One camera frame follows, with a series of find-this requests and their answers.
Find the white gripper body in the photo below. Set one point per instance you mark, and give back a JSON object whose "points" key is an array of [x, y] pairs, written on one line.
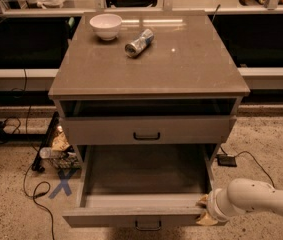
{"points": [[214, 206]]}

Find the grey drawer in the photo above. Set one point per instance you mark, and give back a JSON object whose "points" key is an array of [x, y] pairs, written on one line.
{"points": [[146, 187], [148, 130]]}

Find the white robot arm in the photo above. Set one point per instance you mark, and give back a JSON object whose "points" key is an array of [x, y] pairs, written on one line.
{"points": [[239, 197]]}

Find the grey drawer cabinet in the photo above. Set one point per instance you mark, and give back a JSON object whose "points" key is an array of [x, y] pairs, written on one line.
{"points": [[184, 71]]}

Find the black foot pedal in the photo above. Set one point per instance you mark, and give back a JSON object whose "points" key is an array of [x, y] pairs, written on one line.
{"points": [[228, 161]]}

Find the blue tape cross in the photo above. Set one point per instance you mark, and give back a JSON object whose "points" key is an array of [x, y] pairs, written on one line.
{"points": [[64, 177]]}

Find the crushed silver blue can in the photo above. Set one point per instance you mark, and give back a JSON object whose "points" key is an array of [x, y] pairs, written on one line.
{"points": [[137, 46]]}

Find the white bowl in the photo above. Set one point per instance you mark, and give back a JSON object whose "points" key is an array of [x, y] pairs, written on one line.
{"points": [[106, 26]]}

